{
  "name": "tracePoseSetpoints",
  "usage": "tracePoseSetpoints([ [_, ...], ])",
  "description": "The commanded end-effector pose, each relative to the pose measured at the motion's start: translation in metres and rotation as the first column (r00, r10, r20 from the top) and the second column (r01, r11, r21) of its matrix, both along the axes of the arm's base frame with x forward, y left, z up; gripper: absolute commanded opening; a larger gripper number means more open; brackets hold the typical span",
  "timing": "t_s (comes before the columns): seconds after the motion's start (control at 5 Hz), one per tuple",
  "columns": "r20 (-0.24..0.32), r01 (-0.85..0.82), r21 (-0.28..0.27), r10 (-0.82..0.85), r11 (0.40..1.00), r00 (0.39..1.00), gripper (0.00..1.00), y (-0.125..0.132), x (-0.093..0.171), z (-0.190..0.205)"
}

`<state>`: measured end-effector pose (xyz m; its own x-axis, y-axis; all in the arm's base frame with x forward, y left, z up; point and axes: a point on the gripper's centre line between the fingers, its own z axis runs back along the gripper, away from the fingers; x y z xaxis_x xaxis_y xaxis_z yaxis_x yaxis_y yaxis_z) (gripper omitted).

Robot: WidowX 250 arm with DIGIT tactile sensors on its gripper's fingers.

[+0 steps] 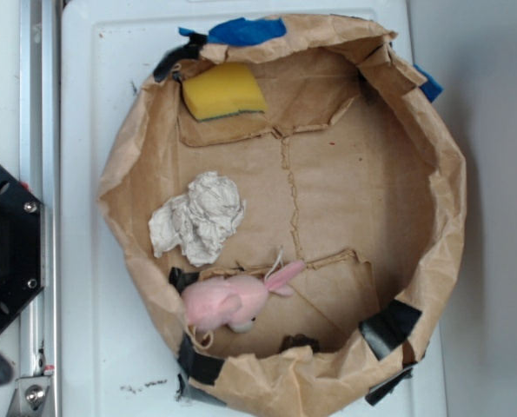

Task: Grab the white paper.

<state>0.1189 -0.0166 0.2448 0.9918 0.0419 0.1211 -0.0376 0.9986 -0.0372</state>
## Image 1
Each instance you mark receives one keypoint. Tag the white paper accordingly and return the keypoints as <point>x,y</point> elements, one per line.
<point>198,221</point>

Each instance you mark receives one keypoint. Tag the brown paper bag bin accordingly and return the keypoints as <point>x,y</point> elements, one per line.
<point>350,169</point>

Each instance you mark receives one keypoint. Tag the pink plush bunny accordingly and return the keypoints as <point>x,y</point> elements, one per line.
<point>235,301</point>

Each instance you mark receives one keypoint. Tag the yellow green sponge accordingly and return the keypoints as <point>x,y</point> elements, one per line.
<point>226,89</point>

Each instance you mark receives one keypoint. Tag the black tape lower left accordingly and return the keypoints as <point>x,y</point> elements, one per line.
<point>202,368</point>

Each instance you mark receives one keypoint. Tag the black tape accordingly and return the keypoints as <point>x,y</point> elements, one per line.
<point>202,368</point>
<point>189,51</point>
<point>385,331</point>

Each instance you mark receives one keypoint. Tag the black tape upper left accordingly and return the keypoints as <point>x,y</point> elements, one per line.
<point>189,51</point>

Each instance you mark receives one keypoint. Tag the black tape lower right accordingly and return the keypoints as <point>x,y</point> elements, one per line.
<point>385,331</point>

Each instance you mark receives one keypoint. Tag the blue tape top piece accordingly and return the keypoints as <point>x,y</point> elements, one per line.
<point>241,32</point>

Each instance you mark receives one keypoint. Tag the blue tape piece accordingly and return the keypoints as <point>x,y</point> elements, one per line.
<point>241,32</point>
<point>431,88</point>

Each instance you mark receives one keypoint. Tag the white plastic tray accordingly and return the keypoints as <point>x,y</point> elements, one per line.
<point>113,362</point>

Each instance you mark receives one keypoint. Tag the blue tape right piece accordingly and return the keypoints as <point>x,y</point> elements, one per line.
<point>431,88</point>

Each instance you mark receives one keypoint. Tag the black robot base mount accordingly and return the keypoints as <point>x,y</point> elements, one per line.
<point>20,248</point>

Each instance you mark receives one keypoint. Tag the aluminium extrusion rail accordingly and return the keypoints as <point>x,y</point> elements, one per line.
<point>39,168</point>

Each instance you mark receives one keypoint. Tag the metal corner bracket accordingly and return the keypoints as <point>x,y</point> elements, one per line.
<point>29,397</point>

